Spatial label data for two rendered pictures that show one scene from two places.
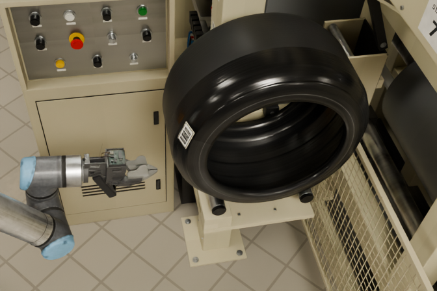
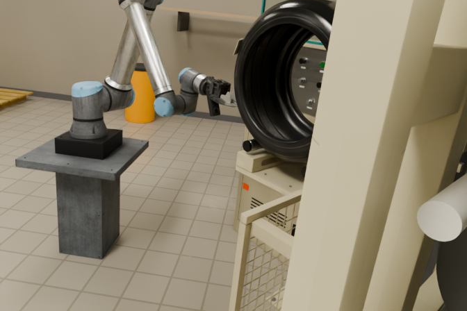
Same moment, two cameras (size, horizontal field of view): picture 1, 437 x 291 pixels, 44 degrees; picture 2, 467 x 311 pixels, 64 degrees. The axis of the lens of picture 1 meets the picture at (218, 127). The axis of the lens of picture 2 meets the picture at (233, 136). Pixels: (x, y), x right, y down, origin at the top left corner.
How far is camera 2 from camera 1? 1.49 m
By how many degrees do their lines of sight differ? 57
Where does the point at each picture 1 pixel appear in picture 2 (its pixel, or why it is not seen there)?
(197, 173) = (236, 86)
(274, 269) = not seen: outside the picture
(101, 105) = not seen: hidden behind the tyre
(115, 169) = (216, 87)
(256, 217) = (272, 180)
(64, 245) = (163, 103)
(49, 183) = (187, 79)
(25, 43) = not seen: hidden behind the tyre
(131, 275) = (231, 271)
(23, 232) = (152, 76)
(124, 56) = (305, 99)
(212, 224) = (240, 160)
